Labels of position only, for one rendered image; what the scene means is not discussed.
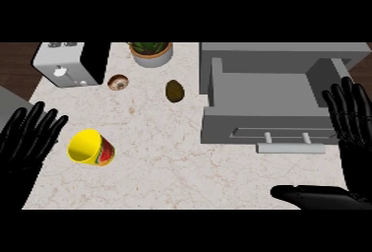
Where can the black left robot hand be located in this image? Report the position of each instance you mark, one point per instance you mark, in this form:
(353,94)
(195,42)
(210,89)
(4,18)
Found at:
(24,138)

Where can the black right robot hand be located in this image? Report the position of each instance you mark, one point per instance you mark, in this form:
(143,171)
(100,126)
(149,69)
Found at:
(353,141)

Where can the yellow cup with red print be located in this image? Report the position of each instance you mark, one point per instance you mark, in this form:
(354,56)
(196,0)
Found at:
(90,147)

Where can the open grey drawer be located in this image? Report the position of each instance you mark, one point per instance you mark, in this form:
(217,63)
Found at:
(269,108)

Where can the white toaster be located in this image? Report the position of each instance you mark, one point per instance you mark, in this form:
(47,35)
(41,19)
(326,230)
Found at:
(65,64)

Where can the brown mushroom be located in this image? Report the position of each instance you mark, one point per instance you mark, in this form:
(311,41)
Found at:
(117,82)

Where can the grey cabinet box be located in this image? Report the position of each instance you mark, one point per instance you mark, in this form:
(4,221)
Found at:
(285,59)

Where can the dark green avocado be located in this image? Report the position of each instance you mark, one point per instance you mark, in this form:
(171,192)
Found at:
(174,91)

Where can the potted green plant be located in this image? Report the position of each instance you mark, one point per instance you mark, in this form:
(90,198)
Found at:
(151,52)

